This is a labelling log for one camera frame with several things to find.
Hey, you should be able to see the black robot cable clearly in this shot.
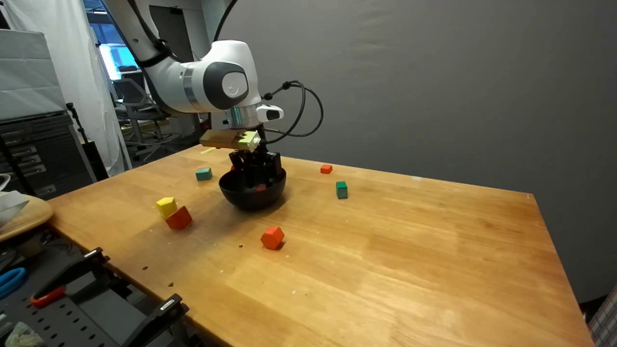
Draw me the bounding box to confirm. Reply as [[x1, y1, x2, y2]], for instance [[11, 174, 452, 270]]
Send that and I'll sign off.
[[257, 79, 325, 147]]

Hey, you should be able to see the black clamp orange handle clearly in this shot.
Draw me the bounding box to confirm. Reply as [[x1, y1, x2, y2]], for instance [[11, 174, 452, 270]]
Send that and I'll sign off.
[[28, 249, 107, 309]]

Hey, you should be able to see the teal wooden block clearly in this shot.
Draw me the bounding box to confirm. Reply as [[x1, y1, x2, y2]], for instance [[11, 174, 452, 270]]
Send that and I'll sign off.
[[194, 168, 211, 181]]

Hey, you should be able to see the red wooden block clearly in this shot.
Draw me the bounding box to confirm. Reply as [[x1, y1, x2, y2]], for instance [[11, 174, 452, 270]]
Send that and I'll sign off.
[[259, 228, 284, 251]]

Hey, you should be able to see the black bowl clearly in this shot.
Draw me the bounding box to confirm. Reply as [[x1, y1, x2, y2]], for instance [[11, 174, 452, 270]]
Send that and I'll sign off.
[[217, 170, 284, 210]]

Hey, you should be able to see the black perforated tool board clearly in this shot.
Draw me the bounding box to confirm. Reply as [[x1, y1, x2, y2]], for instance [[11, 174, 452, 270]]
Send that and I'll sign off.
[[0, 228, 194, 347]]

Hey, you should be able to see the yellow block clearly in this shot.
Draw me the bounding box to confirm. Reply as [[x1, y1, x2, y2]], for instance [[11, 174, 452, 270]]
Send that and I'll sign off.
[[155, 197, 177, 218]]

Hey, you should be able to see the black equipment case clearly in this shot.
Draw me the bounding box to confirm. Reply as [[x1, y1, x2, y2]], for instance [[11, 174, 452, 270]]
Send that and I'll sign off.
[[0, 112, 94, 199]]

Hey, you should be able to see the green wooden block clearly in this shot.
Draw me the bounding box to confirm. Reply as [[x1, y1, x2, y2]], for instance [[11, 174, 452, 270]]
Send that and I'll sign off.
[[335, 181, 348, 199]]

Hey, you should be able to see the small orange block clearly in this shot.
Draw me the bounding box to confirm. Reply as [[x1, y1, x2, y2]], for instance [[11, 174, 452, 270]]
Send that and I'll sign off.
[[319, 164, 333, 174]]

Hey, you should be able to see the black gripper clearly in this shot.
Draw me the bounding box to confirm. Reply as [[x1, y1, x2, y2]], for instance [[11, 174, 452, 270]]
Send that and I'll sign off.
[[229, 151, 281, 187]]

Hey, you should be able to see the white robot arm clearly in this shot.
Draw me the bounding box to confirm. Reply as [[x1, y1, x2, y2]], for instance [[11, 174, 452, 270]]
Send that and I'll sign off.
[[105, 0, 283, 187]]

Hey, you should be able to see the round wooden board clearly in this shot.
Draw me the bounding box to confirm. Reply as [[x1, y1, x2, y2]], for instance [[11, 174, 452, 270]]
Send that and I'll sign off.
[[0, 195, 53, 241]]

